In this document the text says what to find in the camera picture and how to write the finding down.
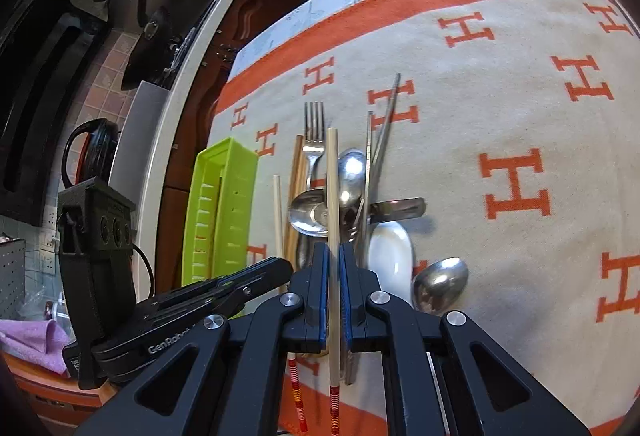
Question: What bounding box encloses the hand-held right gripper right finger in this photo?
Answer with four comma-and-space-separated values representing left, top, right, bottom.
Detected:
340, 242, 592, 436

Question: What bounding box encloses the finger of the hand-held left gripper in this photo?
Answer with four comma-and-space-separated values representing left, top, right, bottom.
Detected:
135, 283, 275, 333
172, 257, 294, 299

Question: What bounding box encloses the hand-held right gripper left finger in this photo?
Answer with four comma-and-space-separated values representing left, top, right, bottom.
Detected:
75, 241, 329, 436

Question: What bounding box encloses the white ceramic spoon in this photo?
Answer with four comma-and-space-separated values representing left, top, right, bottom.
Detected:
367, 221, 415, 304

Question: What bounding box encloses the striped-end light wooden chopstick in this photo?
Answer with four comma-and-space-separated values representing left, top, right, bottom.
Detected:
272, 174, 309, 436
325, 127, 343, 436

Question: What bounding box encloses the small metal spoon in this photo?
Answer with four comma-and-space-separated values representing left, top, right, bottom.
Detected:
338, 149, 367, 242
289, 189, 331, 238

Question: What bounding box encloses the green plastic utensil tray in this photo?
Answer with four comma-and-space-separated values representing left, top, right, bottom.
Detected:
181, 136, 260, 288

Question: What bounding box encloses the brown wooden chopstick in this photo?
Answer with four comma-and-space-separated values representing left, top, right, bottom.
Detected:
283, 135, 303, 259
289, 139, 306, 263

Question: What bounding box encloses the metal fork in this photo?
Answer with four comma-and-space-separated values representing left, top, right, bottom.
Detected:
298, 101, 326, 267

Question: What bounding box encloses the perforated metal holder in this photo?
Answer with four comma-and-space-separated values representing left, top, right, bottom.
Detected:
0, 239, 27, 318

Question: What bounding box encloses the large metal spoon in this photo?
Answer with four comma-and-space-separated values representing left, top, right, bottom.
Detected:
411, 257, 470, 315

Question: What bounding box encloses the purple cloth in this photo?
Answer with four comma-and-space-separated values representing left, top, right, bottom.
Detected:
0, 319, 72, 377

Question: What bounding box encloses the metal chopstick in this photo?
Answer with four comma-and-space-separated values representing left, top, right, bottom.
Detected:
364, 111, 374, 242
357, 73, 402, 237

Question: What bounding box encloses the black kitchen appliance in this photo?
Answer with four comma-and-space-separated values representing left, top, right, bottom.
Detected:
0, 0, 108, 228

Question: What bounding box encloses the beige blanket with orange print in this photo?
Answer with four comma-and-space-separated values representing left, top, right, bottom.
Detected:
207, 0, 640, 436

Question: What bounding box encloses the black cable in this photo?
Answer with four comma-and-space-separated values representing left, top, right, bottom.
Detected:
131, 243, 154, 298

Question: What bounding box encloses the flat-handled metal utensil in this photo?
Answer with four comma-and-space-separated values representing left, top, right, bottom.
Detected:
369, 197, 427, 222

